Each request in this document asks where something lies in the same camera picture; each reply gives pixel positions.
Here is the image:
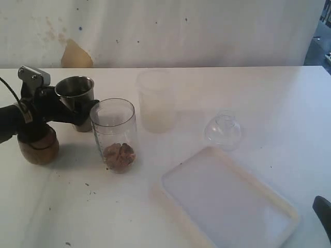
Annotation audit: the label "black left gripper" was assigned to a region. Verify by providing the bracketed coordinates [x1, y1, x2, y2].
[19, 77, 100, 129]

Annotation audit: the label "stainless steel cup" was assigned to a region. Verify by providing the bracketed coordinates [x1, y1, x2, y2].
[55, 76, 95, 132]

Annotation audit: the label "brown wooden cup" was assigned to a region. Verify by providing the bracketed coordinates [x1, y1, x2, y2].
[17, 123, 59, 165]

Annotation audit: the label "gold coins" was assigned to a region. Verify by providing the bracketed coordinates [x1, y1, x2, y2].
[102, 143, 136, 173]

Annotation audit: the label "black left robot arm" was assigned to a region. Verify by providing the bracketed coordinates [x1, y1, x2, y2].
[1, 79, 80, 143]

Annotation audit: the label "clear glass with amber liquid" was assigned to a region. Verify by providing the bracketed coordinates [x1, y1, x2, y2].
[90, 98, 138, 173]

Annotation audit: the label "clear dome strainer lid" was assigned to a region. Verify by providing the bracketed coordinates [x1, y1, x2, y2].
[204, 110, 242, 151]

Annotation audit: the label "frosted plastic cup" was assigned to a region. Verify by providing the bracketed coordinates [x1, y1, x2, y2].
[136, 68, 176, 133]

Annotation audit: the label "white plastic tray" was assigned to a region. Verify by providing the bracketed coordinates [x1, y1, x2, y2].
[153, 146, 300, 247]

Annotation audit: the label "dark right gripper tip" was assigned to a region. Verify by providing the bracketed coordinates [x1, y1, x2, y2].
[312, 196, 331, 236]

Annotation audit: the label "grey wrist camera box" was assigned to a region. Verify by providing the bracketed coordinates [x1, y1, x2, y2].
[18, 66, 51, 91]

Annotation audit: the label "black cable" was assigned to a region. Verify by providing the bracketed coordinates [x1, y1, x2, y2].
[0, 76, 21, 105]

